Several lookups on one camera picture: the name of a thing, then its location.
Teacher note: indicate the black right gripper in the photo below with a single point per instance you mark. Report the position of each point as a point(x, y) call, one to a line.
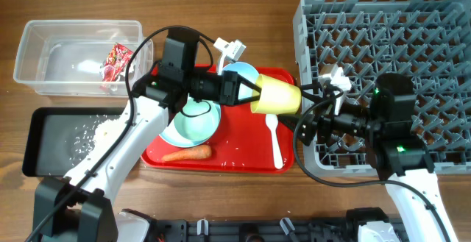
point(309, 130)

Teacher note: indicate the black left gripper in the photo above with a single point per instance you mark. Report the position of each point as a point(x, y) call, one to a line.
point(228, 87)

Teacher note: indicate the light blue bowl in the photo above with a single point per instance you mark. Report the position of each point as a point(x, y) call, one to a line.
point(243, 69)

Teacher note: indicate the yellow plastic cup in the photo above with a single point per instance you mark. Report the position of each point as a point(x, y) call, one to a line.
point(276, 96)

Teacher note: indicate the green bowl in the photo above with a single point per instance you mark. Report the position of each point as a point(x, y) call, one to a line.
point(197, 121)

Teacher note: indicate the red snack wrapper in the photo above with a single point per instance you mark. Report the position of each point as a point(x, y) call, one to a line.
point(115, 62)

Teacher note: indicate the grey dishwasher rack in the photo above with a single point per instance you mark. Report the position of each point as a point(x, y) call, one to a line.
point(426, 40)

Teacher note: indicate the black waste tray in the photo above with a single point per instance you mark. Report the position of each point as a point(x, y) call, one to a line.
point(61, 137)

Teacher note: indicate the white plastic spoon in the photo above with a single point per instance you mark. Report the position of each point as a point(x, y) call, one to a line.
point(271, 123)

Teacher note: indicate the red serving tray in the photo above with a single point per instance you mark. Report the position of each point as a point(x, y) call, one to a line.
point(242, 143)

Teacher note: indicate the orange carrot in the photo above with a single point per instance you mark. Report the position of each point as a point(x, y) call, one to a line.
point(195, 153)

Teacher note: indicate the light blue plate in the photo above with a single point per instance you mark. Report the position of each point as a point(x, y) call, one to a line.
point(171, 136)

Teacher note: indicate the rice and peanut shells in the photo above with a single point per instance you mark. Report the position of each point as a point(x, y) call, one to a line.
point(95, 135)

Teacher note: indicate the clear plastic bin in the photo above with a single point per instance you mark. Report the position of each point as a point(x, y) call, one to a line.
point(67, 57)

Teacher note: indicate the black mounting rail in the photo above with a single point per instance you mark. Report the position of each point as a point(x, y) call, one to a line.
point(364, 224)

